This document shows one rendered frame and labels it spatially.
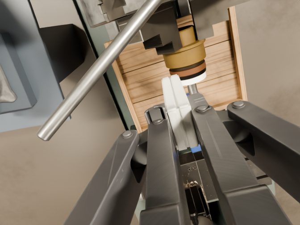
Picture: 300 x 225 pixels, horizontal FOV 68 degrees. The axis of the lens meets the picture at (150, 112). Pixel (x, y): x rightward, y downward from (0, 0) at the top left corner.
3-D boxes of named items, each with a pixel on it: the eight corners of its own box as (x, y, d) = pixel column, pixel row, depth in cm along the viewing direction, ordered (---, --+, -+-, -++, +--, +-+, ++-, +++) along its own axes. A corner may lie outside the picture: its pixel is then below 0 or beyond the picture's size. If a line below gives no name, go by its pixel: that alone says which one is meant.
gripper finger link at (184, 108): (177, 108, 13) (190, 104, 13) (169, 75, 19) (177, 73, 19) (189, 149, 14) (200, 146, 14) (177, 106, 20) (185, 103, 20)
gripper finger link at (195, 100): (197, 129, 12) (256, 114, 11) (184, 95, 16) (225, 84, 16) (203, 152, 12) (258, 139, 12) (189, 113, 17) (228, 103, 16)
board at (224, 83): (105, 41, 64) (103, 43, 60) (228, 0, 61) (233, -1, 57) (138, 128, 76) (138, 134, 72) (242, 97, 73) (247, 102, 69)
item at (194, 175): (161, 160, 69) (162, 170, 64) (192, 151, 68) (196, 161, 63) (177, 206, 77) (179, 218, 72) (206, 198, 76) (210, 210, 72)
